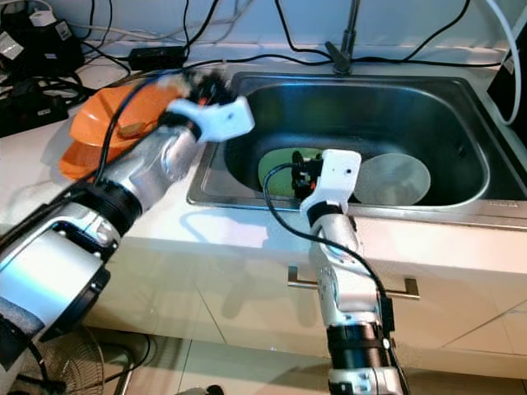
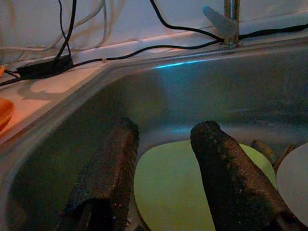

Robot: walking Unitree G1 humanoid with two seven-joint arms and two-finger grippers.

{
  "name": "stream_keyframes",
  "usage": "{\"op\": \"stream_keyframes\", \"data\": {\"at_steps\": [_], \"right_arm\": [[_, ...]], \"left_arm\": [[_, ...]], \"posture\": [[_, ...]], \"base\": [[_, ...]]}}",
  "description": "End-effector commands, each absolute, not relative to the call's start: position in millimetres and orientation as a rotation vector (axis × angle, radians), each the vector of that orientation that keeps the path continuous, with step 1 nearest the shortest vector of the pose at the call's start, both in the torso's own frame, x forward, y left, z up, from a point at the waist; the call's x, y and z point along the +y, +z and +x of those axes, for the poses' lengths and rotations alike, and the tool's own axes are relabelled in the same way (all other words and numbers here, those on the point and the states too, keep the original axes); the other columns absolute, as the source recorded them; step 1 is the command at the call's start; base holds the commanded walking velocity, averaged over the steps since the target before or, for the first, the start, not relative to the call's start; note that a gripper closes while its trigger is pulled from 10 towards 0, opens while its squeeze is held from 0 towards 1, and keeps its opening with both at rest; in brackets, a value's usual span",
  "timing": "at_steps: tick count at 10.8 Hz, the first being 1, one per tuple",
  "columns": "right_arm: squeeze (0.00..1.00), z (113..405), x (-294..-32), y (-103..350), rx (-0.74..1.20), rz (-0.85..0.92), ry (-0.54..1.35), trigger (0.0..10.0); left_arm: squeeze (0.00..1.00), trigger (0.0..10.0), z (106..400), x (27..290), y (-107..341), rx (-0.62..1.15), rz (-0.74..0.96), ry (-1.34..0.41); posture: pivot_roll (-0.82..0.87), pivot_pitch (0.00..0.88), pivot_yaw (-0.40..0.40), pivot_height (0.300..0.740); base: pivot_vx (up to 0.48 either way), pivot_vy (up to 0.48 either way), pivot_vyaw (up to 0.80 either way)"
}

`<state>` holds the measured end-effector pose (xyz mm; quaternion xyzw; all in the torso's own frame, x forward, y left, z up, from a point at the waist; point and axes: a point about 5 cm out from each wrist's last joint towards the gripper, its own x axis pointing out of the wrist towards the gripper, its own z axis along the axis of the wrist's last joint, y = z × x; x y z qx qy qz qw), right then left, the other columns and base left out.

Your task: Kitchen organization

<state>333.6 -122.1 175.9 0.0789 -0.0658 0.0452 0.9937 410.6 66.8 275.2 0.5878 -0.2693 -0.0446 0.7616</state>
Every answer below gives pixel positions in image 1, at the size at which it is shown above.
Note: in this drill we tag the orange bowl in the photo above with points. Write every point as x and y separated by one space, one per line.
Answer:
103 111

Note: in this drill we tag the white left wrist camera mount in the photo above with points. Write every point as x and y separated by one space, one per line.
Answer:
218 119

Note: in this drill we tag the white plug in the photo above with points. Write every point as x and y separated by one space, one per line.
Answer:
42 17

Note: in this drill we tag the black charger box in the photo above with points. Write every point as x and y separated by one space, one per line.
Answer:
49 49

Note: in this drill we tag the pale grey bowl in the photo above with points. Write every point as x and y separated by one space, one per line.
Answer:
395 177

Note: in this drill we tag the black power strip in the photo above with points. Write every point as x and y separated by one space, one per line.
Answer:
33 115

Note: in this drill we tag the small black power adapter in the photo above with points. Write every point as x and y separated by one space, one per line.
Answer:
156 58

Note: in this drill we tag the steel faucet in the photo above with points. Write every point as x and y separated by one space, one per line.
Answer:
338 59

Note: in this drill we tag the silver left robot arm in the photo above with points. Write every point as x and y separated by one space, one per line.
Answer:
49 271

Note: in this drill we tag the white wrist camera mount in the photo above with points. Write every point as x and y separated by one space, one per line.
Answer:
338 173
218 119

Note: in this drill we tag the stainless steel sink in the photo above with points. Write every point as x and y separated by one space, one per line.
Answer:
379 107

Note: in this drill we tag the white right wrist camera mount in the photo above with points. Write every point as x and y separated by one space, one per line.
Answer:
338 173

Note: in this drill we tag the green plate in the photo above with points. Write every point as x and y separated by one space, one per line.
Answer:
272 169

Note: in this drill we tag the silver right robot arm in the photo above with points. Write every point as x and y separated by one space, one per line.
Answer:
346 280

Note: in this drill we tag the orange plate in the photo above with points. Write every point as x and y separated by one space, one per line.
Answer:
82 163

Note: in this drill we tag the beige kitchen cabinet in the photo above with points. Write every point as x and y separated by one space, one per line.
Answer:
214 288

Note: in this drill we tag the black device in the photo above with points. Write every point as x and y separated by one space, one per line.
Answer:
512 86

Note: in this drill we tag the black floor fan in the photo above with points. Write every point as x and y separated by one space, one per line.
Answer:
74 362

